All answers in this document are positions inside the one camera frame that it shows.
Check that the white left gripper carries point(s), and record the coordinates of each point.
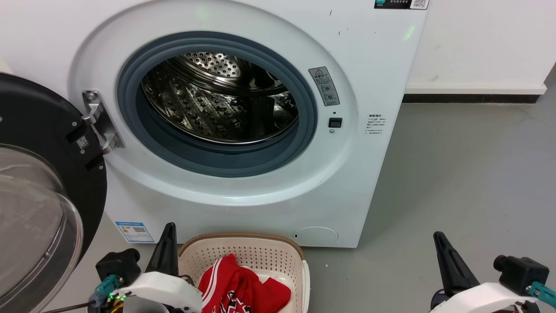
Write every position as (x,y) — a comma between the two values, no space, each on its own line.
(169,289)

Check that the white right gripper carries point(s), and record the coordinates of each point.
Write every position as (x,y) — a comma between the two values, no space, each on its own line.
(486,300)

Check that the red garment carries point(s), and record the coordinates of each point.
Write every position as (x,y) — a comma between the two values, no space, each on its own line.
(243,287)

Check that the beige perforated laundry basket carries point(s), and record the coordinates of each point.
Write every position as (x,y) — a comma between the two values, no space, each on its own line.
(260,256)

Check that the stainless steel washing machine drum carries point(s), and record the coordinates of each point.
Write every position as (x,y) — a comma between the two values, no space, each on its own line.
(208,108)

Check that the black washer door with glass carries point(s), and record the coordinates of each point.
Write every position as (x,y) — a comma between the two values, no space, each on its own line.
(52,113)

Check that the blue energy label sticker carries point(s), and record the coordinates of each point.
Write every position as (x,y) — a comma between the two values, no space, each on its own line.
(135,232)

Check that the grey rubber door gasket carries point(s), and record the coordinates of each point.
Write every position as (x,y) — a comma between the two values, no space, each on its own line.
(217,163)

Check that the white front-load washing machine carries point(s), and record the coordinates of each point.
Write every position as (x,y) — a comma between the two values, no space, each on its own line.
(347,182)

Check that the small door QR sticker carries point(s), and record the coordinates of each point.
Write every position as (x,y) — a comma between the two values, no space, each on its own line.
(83,142)

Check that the round white filter cover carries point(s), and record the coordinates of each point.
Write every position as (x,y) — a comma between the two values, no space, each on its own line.
(316,235)

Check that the silver metal door hinge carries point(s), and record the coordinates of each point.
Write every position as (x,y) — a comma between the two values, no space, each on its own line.
(97,117)

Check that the grey warning sticker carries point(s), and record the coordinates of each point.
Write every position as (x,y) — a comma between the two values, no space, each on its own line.
(325,87)

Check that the black QR code sticker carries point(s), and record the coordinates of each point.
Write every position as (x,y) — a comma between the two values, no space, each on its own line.
(399,3)

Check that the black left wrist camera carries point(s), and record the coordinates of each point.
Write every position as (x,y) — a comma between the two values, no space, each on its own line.
(119,263)

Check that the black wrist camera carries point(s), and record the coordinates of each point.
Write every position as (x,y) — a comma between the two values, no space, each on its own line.
(119,263)
(519,274)

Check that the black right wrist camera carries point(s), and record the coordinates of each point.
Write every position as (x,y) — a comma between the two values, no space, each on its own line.
(519,274)

